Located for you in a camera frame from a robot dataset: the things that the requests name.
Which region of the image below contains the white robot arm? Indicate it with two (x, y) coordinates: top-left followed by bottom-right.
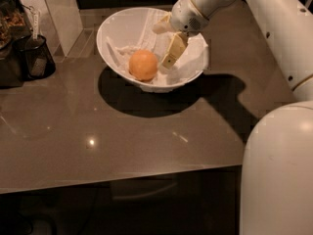
(155, 0), (313, 235)

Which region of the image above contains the white bowl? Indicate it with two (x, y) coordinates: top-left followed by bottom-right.
(95, 7), (209, 94)

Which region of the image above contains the dark snack container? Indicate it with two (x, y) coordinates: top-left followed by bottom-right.
(0, 0), (30, 88)

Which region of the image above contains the orange fruit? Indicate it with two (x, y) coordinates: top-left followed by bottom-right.
(129, 50), (157, 81)

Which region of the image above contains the white paper towel in bowl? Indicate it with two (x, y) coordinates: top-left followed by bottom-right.
(105, 9), (210, 87)

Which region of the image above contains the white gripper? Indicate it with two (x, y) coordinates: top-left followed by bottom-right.
(153, 0), (209, 69)

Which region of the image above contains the black mesh cup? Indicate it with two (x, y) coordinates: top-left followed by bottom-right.
(24, 35), (56, 79)

